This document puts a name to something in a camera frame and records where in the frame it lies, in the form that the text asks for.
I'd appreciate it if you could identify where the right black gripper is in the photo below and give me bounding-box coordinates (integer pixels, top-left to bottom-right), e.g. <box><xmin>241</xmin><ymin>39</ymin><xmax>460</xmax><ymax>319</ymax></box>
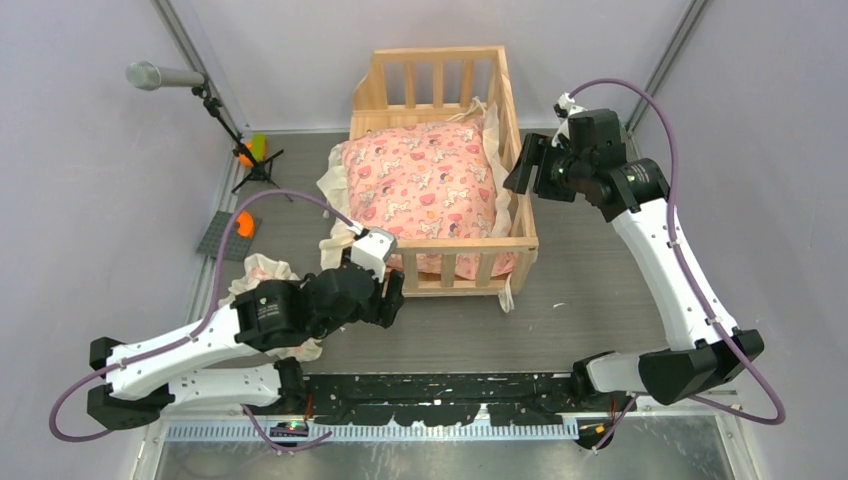
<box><xmin>503</xmin><ymin>132</ymin><xmax>590</xmax><ymax>203</ymax></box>

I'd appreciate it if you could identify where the pink printed cushion with ties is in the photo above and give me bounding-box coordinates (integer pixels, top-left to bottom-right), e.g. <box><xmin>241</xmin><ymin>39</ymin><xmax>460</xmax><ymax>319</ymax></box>
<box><xmin>316</xmin><ymin>99</ymin><xmax>512</xmax><ymax>240</ymax></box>

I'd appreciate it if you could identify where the wooden slatted pet bed frame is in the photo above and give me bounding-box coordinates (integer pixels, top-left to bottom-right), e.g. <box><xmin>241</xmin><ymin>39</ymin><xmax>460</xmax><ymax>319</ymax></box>
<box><xmin>346</xmin><ymin>46</ymin><xmax>539</xmax><ymax>298</ymax></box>

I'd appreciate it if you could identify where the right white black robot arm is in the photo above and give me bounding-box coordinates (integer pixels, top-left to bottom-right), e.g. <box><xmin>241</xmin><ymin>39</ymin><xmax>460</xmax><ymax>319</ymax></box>
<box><xmin>504</xmin><ymin>109</ymin><xmax>764</xmax><ymax>411</ymax></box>

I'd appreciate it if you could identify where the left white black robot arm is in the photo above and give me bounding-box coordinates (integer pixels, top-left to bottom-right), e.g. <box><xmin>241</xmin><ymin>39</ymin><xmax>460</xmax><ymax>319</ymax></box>
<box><xmin>87</xmin><ymin>263</ymin><xmax>405</xmax><ymax>431</ymax></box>

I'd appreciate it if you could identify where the small checkered ruffled pillow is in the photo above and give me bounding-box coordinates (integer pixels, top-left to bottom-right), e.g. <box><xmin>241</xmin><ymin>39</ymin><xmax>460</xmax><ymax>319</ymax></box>
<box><xmin>217</xmin><ymin>253</ymin><xmax>323</xmax><ymax>362</ymax></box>

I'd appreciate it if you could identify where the grey building plate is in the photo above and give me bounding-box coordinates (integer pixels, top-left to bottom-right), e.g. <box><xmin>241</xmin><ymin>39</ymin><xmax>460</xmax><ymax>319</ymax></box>
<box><xmin>195</xmin><ymin>211</ymin><xmax>262</xmax><ymax>262</ymax></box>

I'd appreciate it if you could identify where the orange curved toy piece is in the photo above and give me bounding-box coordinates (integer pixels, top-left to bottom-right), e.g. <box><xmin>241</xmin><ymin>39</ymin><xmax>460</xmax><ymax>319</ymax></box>
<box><xmin>235</xmin><ymin>211</ymin><xmax>257</xmax><ymax>239</ymax></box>

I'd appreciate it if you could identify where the orange green toy ball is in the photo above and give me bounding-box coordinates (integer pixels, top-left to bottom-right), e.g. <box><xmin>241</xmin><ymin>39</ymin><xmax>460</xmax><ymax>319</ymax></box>
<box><xmin>238</xmin><ymin>133</ymin><xmax>268</xmax><ymax>168</ymax></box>

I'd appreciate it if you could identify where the silver microphone on tripod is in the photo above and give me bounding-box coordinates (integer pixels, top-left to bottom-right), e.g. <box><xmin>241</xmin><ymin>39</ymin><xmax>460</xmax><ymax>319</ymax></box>
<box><xmin>125</xmin><ymin>61</ymin><xmax>284</xmax><ymax>194</ymax></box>

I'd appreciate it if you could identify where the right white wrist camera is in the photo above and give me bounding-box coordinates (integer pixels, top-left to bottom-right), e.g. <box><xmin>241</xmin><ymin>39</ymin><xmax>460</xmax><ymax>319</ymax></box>
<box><xmin>554</xmin><ymin>92</ymin><xmax>587</xmax><ymax>136</ymax></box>

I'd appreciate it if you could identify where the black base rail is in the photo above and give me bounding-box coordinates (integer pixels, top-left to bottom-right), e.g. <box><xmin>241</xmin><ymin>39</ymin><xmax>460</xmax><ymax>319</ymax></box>
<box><xmin>284</xmin><ymin>373</ymin><xmax>587</xmax><ymax>427</ymax></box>

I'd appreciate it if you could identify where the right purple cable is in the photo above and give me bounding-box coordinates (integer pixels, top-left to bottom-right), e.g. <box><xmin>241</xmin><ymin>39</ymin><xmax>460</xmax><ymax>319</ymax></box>
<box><xmin>569</xmin><ymin>78</ymin><xmax>787</xmax><ymax>455</ymax></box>

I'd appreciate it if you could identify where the purple cable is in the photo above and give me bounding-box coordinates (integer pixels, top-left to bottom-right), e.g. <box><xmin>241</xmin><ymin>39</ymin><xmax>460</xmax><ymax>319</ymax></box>
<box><xmin>569</xmin><ymin>78</ymin><xmax>787</xmax><ymax>455</ymax></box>
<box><xmin>48</xmin><ymin>188</ymin><xmax>362</xmax><ymax>455</ymax></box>

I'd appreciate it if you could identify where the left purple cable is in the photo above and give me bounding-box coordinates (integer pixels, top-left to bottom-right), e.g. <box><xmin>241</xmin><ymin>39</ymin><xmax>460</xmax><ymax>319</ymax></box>
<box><xmin>48</xmin><ymin>188</ymin><xmax>362</xmax><ymax>455</ymax></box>

